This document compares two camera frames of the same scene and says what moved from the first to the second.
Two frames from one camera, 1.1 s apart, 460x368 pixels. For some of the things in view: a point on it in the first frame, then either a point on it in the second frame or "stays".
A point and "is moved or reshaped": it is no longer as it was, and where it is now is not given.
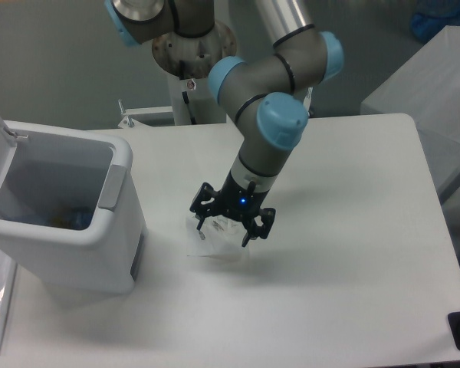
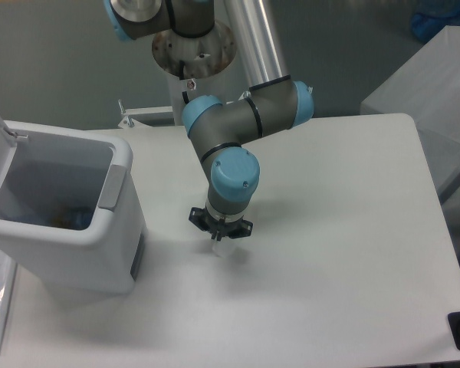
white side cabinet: [436, 88] stays
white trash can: [70, 209] stays
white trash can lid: [0, 150] stays
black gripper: [235, 202] → [235, 229]
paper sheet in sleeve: [0, 272] stays
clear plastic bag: [218, 237] is moved or reshaped
